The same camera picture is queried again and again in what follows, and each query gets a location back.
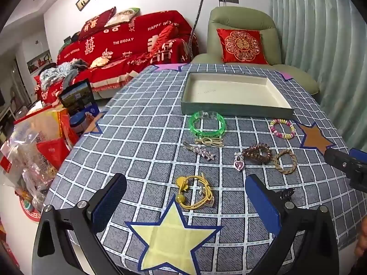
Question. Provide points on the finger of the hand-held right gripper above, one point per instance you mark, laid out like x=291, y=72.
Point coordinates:
x=344, y=164
x=359, y=154

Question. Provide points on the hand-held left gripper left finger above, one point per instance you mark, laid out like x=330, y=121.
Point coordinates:
x=110, y=203

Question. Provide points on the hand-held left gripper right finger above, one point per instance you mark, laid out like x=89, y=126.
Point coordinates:
x=263, y=203

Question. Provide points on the small black claw clip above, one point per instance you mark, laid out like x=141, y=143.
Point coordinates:
x=286, y=193

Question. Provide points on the pink heart pendant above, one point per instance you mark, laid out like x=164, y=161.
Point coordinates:
x=238, y=165

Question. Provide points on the green translucent bangle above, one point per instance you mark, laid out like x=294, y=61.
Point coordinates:
x=210, y=134

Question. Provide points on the grey tray with cream lining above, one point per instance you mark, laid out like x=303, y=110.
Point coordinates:
x=229, y=91

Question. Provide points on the person's right forearm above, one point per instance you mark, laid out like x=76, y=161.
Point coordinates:
x=362, y=236

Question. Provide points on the red packet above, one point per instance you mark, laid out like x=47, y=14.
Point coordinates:
x=53, y=153

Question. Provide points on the rhinestone hair clip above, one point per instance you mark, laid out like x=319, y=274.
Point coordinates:
x=205, y=153

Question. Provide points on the gold bow hair clip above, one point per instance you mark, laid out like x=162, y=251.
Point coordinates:
x=208, y=141

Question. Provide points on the blue round tin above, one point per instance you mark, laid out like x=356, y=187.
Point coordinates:
x=80, y=123

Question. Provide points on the orange and yellow bag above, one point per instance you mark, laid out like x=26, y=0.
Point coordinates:
x=64, y=126

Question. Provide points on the pile of clear plastic bags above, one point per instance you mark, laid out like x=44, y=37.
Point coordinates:
x=23, y=154

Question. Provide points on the blue box with photo print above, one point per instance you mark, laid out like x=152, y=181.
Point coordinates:
x=77, y=96

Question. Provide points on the pale green curtain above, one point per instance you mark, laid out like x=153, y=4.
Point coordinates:
x=315, y=48

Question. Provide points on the pile of grey clothes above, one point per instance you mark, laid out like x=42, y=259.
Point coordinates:
x=61, y=73

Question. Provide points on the small gold cushion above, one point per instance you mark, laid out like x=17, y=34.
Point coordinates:
x=99, y=62

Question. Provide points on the red covered sofa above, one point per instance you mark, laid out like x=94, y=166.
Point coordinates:
x=123, y=48

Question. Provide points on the red embroidered cushion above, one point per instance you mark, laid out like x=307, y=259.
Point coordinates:
x=242, y=45

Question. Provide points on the red satin pillow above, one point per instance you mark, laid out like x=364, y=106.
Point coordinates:
x=163, y=41

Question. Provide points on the large red printed pillow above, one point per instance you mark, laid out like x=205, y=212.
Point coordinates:
x=96, y=24

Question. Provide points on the green armchair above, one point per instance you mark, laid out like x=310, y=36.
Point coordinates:
x=240, y=17

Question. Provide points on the cream and green cushion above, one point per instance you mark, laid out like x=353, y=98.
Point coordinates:
x=123, y=15

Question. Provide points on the gooseneck phone stand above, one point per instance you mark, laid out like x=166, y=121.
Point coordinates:
x=197, y=14

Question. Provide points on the distant wall picture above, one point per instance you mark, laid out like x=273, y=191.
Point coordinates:
x=38, y=62

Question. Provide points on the small framed wall picture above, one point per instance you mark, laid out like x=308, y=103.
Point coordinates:
x=83, y=2

